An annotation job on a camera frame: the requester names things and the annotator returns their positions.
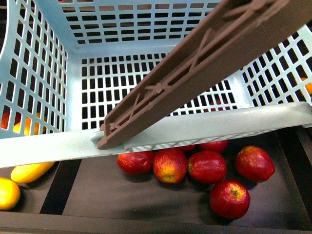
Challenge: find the light blue plastic basket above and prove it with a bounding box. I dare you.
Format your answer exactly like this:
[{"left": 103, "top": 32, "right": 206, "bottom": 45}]
[{"left": 0, "top": 0, "right": 312, "bottom": 168}]

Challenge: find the brown basket handle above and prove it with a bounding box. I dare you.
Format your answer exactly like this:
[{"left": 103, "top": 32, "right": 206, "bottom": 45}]
[{"left": 97, "top": 0, "right": 293, "bottom": 150}]

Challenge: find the yellow lemon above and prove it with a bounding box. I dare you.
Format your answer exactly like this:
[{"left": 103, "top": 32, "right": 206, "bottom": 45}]
[
  {"left": 10, "top": 162, "right": 55, "bottom": 183},
  {"left": 0, "top": 177, "right": 20, "bottom": 211}
]

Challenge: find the red apple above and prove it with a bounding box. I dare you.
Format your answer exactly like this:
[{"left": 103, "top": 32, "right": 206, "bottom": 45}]
[
  {"left": 117, "top": 151, "right": 155, "bottom": 175},
  {"left": 153, "top": 148, "right": 188, "bottom": 184},
  {"left": 209, "top": 180, "right": 251, "bottom": 220},
  {"left": 188, "top": 151, "right": 227, "bottom": 184},
  {"left": 198, "top": 140, "right": 229, "bottom": 153},
  {"left": 234, "top": 146, "right": 275, "bottom": 183}
]

